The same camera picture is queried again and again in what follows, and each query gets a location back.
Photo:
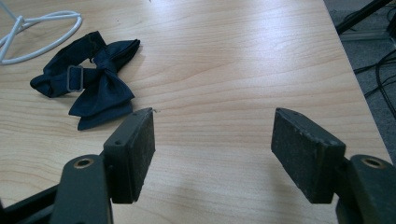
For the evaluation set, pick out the dark navy bow tie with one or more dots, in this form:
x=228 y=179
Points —
x=99 y=84

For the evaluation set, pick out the black metal stand leg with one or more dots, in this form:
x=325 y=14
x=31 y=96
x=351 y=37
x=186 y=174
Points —
x=361 y=15

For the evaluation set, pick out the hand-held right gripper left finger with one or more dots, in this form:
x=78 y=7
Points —
x=130 y=155

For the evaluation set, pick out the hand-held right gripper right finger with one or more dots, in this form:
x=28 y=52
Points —
x=306 y=155

